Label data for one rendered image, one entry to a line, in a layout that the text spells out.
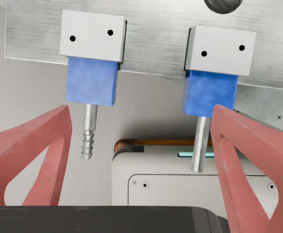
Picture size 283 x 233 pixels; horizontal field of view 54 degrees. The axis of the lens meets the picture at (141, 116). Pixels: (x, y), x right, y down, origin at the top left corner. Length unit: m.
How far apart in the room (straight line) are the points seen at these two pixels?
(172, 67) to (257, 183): 0.76
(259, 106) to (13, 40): 0.27
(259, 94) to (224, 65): 0.11
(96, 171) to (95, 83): 0.97
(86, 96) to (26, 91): 0.96
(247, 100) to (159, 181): 0.61
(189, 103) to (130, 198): 0.70
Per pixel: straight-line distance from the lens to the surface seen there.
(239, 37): 0.25
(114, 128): 1.15
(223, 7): 0.28
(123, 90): 1.12
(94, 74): 0.25
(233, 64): 0.25
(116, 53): 0.24
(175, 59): 0.26
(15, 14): 0.29
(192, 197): 0.94
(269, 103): 0.35
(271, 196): 1.01
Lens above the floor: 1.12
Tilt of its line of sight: 81 degrees down
